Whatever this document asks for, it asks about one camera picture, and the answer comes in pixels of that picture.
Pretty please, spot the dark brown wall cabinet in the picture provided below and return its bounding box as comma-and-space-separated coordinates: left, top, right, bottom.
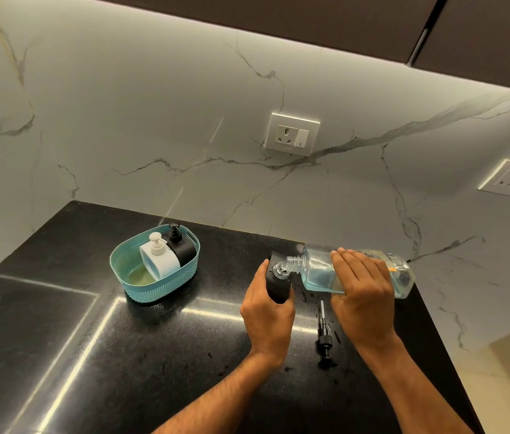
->
74, 0, 441, 65
411, 0, 510, 96

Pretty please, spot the black soap dispenser with pump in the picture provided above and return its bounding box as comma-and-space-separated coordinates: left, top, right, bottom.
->
163, 222, 198, 267

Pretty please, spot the white soap dispenser with pump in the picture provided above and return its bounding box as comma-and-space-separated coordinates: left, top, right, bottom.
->
139, 231, 182, 281

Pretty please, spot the person's right forearm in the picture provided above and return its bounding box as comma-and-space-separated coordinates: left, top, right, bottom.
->
358, 334, 475, 434

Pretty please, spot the person's right hand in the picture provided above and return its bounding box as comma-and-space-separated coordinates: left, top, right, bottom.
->
329, 248, 397, 357

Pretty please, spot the teal woven plastic basket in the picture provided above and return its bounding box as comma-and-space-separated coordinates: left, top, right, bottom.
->
109, 224, 201, 304

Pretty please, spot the clear refill bottle blue liquid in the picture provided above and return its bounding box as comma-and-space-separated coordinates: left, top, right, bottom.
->
282, 244, 417, 300

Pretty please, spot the black pump head with tube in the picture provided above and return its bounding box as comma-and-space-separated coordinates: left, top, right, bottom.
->
317, 300, 338, 369

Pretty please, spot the black soap dispenser bottle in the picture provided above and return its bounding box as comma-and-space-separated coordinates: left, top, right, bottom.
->
264, 250, 293, 305

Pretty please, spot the person's left hand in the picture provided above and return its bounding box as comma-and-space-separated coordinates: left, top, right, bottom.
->
240, 259, 297, 367

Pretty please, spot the person's left forearm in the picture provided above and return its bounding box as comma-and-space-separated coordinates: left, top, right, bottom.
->
152, 350, 288, 434

